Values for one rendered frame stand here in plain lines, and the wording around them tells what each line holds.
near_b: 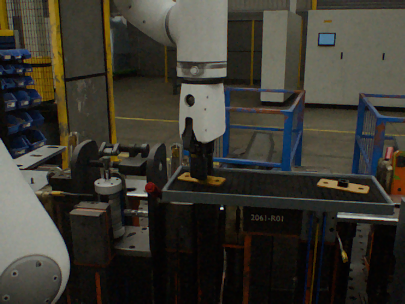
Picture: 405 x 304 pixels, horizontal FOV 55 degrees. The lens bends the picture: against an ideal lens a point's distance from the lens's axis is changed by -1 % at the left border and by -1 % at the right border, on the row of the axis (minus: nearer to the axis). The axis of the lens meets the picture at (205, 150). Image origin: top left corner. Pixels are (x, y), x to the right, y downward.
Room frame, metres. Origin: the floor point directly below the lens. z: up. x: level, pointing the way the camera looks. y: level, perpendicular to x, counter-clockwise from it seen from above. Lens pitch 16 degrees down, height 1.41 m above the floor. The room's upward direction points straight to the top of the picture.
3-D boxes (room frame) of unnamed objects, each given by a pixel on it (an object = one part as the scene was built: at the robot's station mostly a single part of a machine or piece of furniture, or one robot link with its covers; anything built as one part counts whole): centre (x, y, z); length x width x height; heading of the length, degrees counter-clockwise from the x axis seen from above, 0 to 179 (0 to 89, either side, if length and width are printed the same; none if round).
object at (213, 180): (0.68, 0.01, 1.17); 0.08 x 0.04 x 0.01; 65
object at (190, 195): (0.65, -0.12, 1.16); 0.37 x 0.14 x 0.02; 81
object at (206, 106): (0.68, 0.01, 1.29); 0.10 x 0.07 x 0.11; 155
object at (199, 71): (0.68, 0.01, 1.36); 0.09 x 0.08 x 0.03; 155
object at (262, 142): (3.32, -0.40, 0.47); 1.20 x 0.80 x 0.95; 162
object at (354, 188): (0.65, -0.24, 1.17); 0.08 x 0.04 x 0.01; 61
